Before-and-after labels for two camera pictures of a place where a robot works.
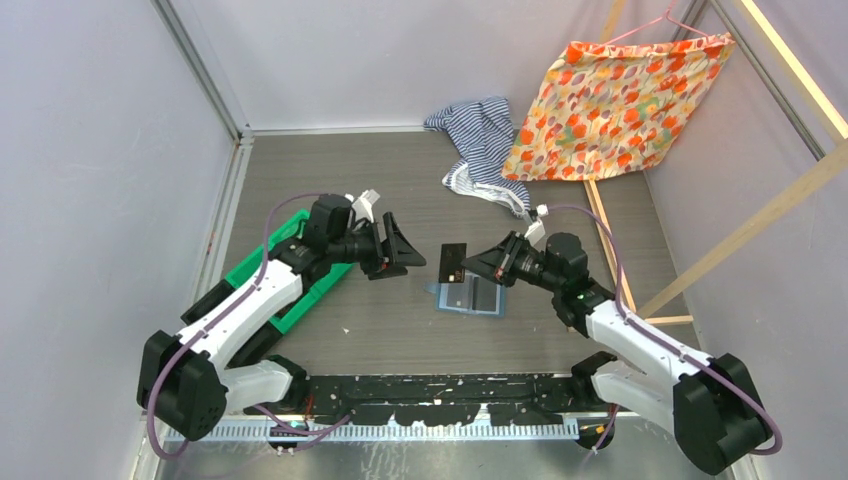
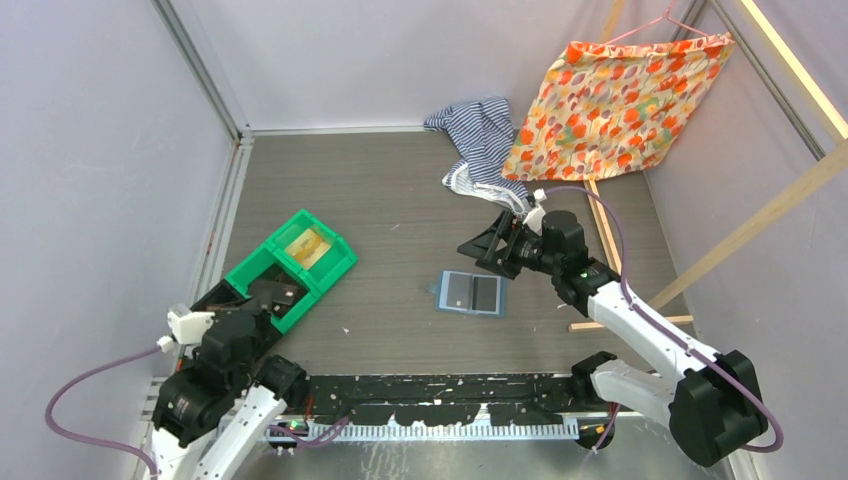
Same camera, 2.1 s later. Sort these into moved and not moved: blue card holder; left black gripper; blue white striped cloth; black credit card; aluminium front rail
Moved: left black gripper; black credit card
Not moved: blue card holder; aluminium front rail; blue white striped cloth
